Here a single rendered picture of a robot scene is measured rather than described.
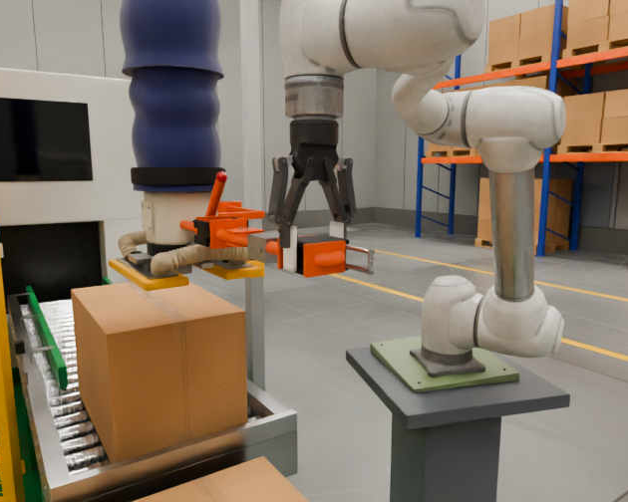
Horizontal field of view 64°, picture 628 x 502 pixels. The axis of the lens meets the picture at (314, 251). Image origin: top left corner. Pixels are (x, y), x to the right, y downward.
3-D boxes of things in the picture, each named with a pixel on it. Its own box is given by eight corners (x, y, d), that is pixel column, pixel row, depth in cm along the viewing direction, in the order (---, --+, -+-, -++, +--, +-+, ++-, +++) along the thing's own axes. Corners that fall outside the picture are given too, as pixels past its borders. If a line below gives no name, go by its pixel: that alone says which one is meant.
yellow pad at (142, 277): (108, 266, 136) (107, 248, 135) (146, 262, 141) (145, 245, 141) (145, 292, 108) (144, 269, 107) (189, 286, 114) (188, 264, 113)
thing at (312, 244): (276, 268, 81) (276, 237, 80) (314, 263, 85) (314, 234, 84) (305, 278, 74) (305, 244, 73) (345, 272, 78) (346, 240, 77)
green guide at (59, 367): (13, 300, 317) (11, 286, 315) (32, 298, 322) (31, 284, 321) (37, 393, 185) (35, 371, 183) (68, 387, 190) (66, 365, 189)
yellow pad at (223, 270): (176, 259, 146) (175, 242, 146) (208, 256, 152) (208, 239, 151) (226, 281, 119) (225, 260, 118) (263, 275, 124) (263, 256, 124)
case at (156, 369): (79, 393, 186) (70, 289, 180) (183, 370, 208) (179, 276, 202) (116, 474, 137) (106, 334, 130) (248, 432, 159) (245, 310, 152)
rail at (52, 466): (9, 324, 317) (6, 295, 314) (19, 323, 320) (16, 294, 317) (53, 557, 127) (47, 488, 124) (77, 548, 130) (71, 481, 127)
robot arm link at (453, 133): (408, 85, 117) (466, 81, 110) (434, 105, 132) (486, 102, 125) (402, 141, 118) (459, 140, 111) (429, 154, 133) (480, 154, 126)
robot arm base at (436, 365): (454, 342, 172) (455, 327, 171) (487, 371, 151) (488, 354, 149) (404, 348, 169) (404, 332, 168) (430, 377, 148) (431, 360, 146)
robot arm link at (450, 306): (431, 331, 168) (433, 267, 163) (486, 342, 158) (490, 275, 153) (412, 349, 154) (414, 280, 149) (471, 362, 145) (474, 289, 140)
